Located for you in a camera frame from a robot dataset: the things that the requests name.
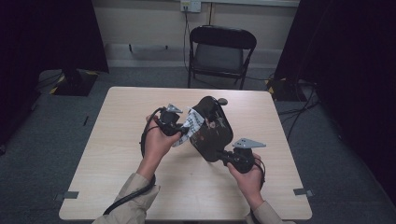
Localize white checked cloth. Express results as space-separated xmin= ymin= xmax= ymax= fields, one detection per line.
xmin=172 ymin=106 xmax=206 ymax=147

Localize black floor cables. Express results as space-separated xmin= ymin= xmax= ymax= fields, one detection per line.
xmin=276 ymin=80 xmax=321 ymax=142

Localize person's left hand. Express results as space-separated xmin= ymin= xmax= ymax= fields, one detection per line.
xmin=141 ymin=115 xmax=183 ymax=171

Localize black wall socket cable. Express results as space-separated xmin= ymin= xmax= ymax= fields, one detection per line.
xmin=182 ymin=10 xmax=191 ymax=73

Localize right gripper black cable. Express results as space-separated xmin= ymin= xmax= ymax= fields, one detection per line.
xmin=248 ymin=157 xmax=267 ymax=224

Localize white wall socket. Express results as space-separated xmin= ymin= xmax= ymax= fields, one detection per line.
xmin=180 ymin=0 xmax=203 ymax=13

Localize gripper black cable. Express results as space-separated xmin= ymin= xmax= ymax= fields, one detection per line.
xmin=102 ymin=106 xmax=166 ymax=217
xmin=248 ymin=157 xmax=267 ymax=224

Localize black curtain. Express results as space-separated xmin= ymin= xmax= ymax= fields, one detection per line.
xmin=0 ymin=0 xmax=110 ymax=147
xmin=274 ymin=0 xmax=396 ymax=200

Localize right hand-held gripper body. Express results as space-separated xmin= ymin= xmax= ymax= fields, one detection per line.
xmin=228 ymin=137 xmax=267 ymax=175

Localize person's right hand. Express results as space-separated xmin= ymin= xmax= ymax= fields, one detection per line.
xmin=226 ymin=153 xmax=265 ymax=207

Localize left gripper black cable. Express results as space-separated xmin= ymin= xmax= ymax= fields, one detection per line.
xmin=102 ymin=106 xmax=166 ymax=217

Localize black stand base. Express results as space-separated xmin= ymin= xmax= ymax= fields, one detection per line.
xmin=266 ymin=77 xmax=307 ymax=103
xmin=49 ymin=68 xmax=99 ymax=97

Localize black folding chair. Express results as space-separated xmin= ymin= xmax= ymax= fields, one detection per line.
xmin=187 ymin=25 xmax=258 ymax=91

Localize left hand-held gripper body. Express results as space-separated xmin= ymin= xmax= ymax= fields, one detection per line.
xmin=153 ymin=103 xmax=188 ymax=137

